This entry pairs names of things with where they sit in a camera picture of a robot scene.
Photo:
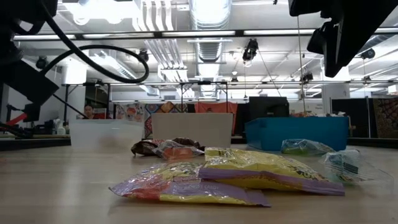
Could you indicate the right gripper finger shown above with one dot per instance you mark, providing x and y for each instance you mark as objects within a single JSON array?
[{"x": 335, "y": 63}]

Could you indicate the yellow sour candy pack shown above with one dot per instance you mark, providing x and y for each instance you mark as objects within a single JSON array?
[
  {"x": 186, "y": 189},
  {"x": 264, "y": 165}
]

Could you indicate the brown chocolate bar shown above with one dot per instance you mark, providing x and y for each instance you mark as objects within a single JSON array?
[{"x": 143, "y": 147}]

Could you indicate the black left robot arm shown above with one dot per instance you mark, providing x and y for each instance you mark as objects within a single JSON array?
[{"x": 18, "y": 81}]

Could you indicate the green gummy candy packet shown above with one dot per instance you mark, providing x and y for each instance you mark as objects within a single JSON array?
[{"x": 308, "y": 151}]

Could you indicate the blue gummy candy packet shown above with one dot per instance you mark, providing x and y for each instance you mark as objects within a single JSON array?
[{"x": 345, "y": 165}]

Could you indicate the red gummy candy packet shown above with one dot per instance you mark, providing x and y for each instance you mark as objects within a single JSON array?
[{"x": 178, "y": 152}]

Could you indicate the black ceiling spotlight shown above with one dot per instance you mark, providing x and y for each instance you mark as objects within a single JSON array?
[
  {"x": 250, "y": 49},
  {"x": 41, "y": 62},
  {"x": 143, "y": 53},
  {"x": 367, "y": 53}
]

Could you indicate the black partition panel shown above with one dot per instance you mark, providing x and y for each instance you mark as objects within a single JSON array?
[{"x": 359, "y": 118}]

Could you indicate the dark patterned cloth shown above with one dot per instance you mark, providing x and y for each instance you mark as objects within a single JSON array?
[{"x": 387, "y": 116}]

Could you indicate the blue plastic bin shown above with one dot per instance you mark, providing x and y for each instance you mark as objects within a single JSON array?
[{"x": 295, "y": 132}]

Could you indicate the large black monitor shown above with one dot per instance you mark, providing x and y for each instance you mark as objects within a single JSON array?
[{"x": 269, "y": 107}]

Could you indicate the overhead beam with light strips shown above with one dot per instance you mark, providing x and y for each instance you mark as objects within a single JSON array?
[{"x": 239, "y": 32}]

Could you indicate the orange cloth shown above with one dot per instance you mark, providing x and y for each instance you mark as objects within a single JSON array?
[{"x": 217, "y": 107}]

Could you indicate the white plastic bin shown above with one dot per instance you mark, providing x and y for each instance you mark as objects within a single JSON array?
[{"x": 192, "y": 129}]

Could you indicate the colourful geometric cloth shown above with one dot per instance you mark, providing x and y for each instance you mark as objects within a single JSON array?
[{"x": 168, "y": 107}]

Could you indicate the white printed cloth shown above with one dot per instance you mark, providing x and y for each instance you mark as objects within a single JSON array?
[{"x": 130, "y": 112}]

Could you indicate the clear plastic bin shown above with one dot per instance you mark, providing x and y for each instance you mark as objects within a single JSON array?
[{"x": 105, "y": 133}]

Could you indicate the person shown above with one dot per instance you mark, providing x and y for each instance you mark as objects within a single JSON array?
[{"x": 88, "y": 112}]

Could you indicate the white spray bottle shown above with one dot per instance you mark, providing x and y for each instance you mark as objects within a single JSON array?
[{"x": 59, "y": 127}]

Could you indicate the small black monitor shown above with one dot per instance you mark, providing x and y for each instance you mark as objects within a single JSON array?
[{"x": 31, "y": 112}]

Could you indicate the silver ceiling duct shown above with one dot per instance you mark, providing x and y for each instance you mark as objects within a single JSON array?
[{"x": 210, "y": 18}]

